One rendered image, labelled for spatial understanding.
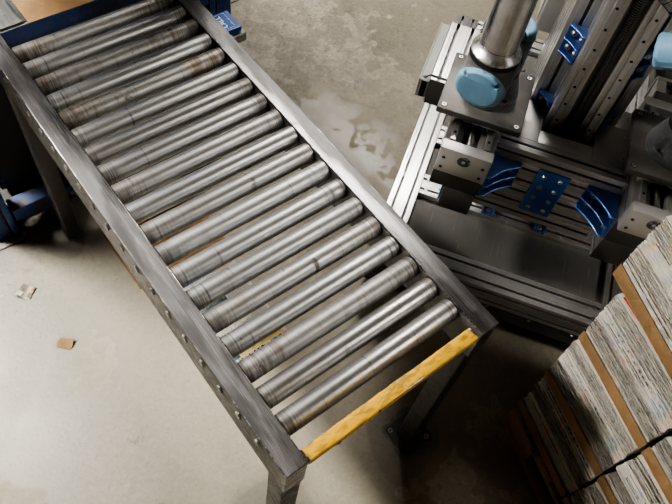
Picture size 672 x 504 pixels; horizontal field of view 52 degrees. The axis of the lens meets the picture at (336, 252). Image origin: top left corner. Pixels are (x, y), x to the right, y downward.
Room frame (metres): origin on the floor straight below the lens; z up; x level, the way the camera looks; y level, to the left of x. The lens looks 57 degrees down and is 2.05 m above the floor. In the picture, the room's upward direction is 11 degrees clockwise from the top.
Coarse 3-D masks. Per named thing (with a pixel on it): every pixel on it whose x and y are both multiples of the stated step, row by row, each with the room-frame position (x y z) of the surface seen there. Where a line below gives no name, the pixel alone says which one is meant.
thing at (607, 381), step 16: (592, 352) 0.78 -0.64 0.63; (608, 384) 0.71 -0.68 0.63; (560, 400) 0.75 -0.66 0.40; (528, 416) 0.77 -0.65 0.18; (624, 416) 0.64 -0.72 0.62; (576, 432) 0.67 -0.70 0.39; (640, 432) 0.60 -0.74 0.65; (544, 448) 0.69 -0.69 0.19; (640, 448) 0.57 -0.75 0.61; (592, 464) 0.59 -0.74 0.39; (656, 464) 0.53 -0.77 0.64; (656, 480) 0.51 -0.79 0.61; (560, 496) 0.57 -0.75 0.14; (608, 496) 0.52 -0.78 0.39
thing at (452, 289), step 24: (192, 0) 1.52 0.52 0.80; (216, 24) 1.45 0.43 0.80; (240, 48) 1.37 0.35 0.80; (240, 72) 1.30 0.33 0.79; (264, 72) 1.30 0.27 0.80; (264, 96) 1.23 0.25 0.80; (288, 120) 1.16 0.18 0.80; (312, 144) 1.10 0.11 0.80; (336, 168) 1.04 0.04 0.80; (360, 192) 0.98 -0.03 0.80; (384, 216) 0.93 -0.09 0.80; (408, 240) 0.87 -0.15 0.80; (432, 264) 0.82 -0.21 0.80; (456, 288) 0.77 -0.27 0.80; (480, 312) 0.73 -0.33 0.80; (456, 336) 0.71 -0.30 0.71; (480, 336) 0.68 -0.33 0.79
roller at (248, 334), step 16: (384, 240) 0.86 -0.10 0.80; (368, 256) 0.81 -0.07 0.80; (384, 256) 0.82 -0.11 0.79; (336, 272) 0.76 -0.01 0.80; (352, 272) 0.77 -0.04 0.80; (368, 272) 0.79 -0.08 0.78; (304, 288) 0.70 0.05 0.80; (320, 288) 0.71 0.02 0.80; (336, 288) 0.72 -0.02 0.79; (288, 304) 0.66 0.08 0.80; (304, 304) 0.67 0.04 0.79; (256, 320) 0.61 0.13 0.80; (272, 320) 0.62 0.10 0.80; (288, 320) 0.63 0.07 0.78; (224, 336) 0.56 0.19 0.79; (240, 336) 0.57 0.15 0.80; (256, 336) 0.58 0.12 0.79; (240, 352) 0.54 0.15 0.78
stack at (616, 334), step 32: (608, 320) 0.80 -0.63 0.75; (576, 352) 0.80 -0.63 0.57; (608, 352) 0.76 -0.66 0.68; (640, 352) 0.71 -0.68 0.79; (544, 384) 0.81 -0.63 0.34; (576, 384) 0.75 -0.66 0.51; (640, 384) 0.66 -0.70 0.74; (512, 416) 0.80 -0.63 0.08; (544, 416) 0.75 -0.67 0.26; (576, 416) 0.70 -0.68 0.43; (608, 416) 0.66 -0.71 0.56; (640, 416) 0.62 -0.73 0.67; (576, 448) 0.65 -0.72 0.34; (608, 448) 0.60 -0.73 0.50; (544, 480) 0.62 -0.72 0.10; (576, 480) 0.59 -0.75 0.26; (608, 480) 0.55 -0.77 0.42; (640, 480) 0.52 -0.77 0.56
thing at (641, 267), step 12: (660, 228) 0.85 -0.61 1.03; (648, 240) 0.87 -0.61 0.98; (660, 240) 0.84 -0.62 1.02; (636, 252) 0.86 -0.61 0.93; (648, 252) 0.84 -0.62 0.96; (660, 252) 0.83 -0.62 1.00; (624, 264) 0.86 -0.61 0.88; (636, 264) 0.85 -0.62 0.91; (648, 264) 0.83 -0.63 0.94; (660, 264) 0.81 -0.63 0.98; (636, 276) 0.83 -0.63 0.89; (648, 276) 0.81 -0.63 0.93; (660, 276) 0.80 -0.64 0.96; (636, 288) 0.81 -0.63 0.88; (648, 288) 0.80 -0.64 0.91; (660, 288) 0.78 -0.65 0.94; (648, 300) 0.78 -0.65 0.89; (660, 300) 0.77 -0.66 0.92; (648, 312) 0.76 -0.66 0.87; (660, 312) 0.75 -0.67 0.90; (660, 324) 0.73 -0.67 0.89
